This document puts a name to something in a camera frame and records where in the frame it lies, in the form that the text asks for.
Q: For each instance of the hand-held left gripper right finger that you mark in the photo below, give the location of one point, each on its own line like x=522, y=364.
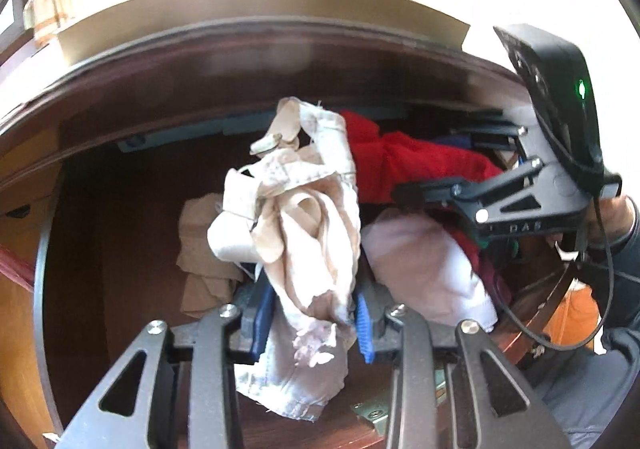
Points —
x=365, y=329

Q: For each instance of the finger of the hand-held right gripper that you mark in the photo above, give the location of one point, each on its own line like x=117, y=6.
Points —
x=490, y=131
x=425, y=190

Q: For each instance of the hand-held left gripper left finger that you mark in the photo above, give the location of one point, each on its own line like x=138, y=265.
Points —
x=262, y=324

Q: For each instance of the red underwear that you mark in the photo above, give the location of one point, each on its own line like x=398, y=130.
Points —
x=410, y=159

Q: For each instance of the pale white underwear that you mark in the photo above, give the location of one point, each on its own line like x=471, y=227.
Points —
x=425, y=269

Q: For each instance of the green and black underwear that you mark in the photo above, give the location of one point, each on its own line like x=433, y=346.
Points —
x=497, y=245

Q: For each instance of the pinkish beige lace underwear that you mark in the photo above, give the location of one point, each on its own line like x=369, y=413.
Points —
x=300, y=229

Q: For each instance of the tan nylon stockings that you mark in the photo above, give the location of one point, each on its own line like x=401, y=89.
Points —
x=205, y=239

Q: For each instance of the maroon knit underwear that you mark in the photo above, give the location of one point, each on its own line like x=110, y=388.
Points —
x=492, y=279

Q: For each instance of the shallow cardboard box tray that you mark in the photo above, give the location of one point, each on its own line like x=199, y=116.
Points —
x=250, y=9

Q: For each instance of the person's right hand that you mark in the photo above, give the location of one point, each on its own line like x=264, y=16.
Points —
x=615, y=219

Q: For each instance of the person's dark clothing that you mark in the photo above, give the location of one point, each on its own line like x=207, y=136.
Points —
x=590, y=394

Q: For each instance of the dark wooden dresser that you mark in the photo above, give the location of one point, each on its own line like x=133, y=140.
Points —
x=200, y=64

